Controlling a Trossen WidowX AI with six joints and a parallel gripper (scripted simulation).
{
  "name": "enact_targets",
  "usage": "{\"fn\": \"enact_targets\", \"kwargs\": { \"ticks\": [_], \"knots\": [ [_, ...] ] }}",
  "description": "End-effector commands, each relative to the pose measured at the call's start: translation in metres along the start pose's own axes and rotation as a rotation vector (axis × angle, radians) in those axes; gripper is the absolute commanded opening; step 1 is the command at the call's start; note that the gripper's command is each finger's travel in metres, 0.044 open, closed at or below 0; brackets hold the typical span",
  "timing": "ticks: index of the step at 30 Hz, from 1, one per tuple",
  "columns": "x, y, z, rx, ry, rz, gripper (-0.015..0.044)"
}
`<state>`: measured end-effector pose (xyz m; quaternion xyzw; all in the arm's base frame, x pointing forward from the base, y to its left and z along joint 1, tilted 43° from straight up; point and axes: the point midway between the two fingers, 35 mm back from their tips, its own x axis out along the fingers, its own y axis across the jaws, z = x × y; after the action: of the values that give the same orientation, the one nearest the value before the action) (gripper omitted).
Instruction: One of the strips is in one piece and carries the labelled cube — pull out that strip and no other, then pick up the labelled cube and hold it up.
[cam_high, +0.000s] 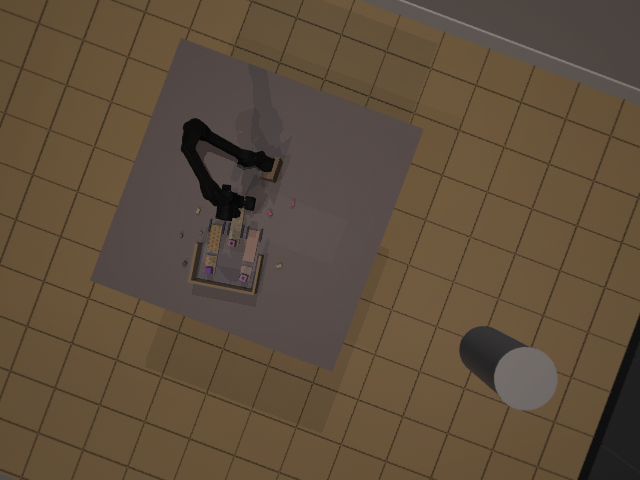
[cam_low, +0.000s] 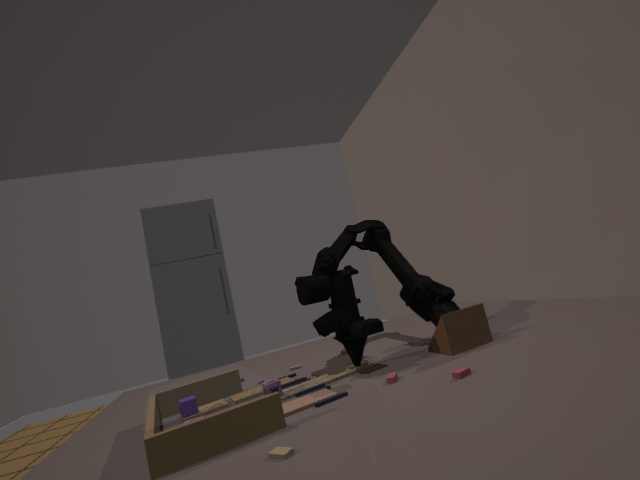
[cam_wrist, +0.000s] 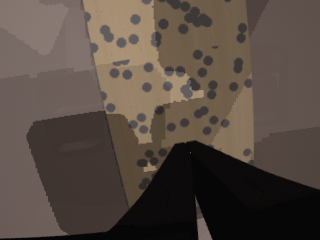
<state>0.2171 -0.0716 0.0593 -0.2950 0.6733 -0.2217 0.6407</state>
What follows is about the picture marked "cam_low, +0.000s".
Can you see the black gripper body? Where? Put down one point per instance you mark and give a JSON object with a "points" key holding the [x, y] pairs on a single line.
{"points": [[358, 327]]}

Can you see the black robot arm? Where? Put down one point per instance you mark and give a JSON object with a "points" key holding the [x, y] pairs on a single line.
{"points": [[419, 292]]}

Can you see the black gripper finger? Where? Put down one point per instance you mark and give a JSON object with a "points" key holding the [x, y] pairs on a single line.
{"points": [[345, 345], [356, 346]]}

